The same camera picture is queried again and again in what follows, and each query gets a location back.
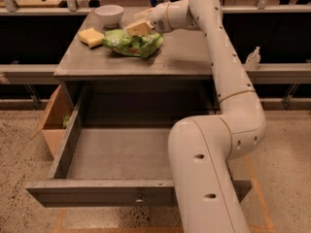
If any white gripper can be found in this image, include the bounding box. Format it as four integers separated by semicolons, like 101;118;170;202
124;3;169;36

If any green rice chip bag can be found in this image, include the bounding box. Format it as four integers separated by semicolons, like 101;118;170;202
102;29;163;58

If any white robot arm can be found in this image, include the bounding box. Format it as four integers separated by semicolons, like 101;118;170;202
134;0;266;233

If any yellow sponge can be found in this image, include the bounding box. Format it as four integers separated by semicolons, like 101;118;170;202
78;27;104;49

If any white bowl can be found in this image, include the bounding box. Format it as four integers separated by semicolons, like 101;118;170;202
94;5;123;27

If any grey wooden cabinet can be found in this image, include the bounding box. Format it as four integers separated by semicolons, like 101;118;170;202
53;6;231;115

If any clear sanitizer bottle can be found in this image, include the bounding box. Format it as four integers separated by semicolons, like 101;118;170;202
245;47;260;70

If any cardboard box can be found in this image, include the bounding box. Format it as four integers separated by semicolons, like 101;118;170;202
31;85;71;156

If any open grey drawer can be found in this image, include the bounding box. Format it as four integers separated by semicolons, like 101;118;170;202
26;83;241;207

